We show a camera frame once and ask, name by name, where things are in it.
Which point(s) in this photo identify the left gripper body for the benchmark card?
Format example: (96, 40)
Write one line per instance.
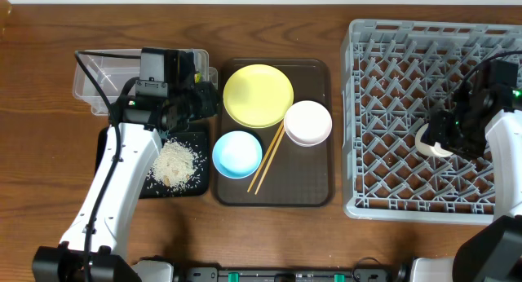
(208, 99)

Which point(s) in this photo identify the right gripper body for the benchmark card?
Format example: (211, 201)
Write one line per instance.
(464, 136)

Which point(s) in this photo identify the white cup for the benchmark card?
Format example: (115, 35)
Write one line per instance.
(427, 149)

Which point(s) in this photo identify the rice leftovers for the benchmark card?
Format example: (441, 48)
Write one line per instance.
(176, 166)

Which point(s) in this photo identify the light blue bowl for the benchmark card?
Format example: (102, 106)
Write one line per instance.
(237, 154)

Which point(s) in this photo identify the wooden chopstick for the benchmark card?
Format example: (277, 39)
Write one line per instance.
(271, 161)
(256, 174)

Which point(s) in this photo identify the green snack wrapper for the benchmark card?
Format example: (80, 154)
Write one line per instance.
(197, 77)

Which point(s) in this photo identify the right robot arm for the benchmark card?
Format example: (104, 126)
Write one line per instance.
(494, 254)

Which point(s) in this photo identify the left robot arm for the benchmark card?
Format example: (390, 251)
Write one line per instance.
(94, 247)

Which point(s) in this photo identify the black waste tray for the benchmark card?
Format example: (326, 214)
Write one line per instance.
(196, 141)

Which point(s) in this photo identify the grey dishwasher rack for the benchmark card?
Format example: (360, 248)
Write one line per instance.
(394, 72)

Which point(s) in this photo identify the clear plastic bin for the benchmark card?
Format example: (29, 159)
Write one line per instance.
(113, 73)

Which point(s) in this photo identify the yellow plate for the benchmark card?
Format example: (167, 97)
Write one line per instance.
(258, 96)

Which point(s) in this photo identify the brown serving tray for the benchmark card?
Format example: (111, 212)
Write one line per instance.
(298, 176)

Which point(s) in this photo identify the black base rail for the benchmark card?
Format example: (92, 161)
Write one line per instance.
(285, 274)

